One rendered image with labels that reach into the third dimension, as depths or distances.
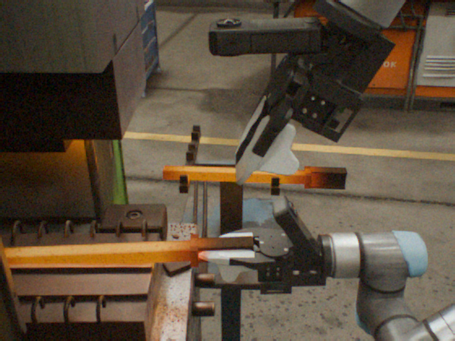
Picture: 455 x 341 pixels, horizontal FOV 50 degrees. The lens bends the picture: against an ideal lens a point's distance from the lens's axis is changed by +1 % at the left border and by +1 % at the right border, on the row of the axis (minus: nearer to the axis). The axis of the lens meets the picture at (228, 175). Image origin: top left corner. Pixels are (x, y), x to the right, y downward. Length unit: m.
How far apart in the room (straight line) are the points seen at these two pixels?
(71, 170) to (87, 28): 0.58
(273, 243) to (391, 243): 0.19
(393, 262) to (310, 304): 1.40
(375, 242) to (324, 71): 0.38
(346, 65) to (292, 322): 1.68
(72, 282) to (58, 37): 0.44
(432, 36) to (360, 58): 3.75
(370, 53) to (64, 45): 0.30
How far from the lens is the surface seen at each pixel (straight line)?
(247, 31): 0.49
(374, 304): 0.87
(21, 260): 0.87
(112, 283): 0.80
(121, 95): 0.58
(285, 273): 0.80
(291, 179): 1.12
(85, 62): 0.50
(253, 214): 1.46
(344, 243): 0.81
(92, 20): 0.49
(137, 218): 0.96
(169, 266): 0.92
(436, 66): 4.33
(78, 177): 1.04
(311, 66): 0.51
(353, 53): 0.52
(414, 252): 0.84
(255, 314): 2.13
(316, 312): 2.17
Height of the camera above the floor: 1.51
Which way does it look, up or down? 29 degrees down
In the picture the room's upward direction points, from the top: straight up
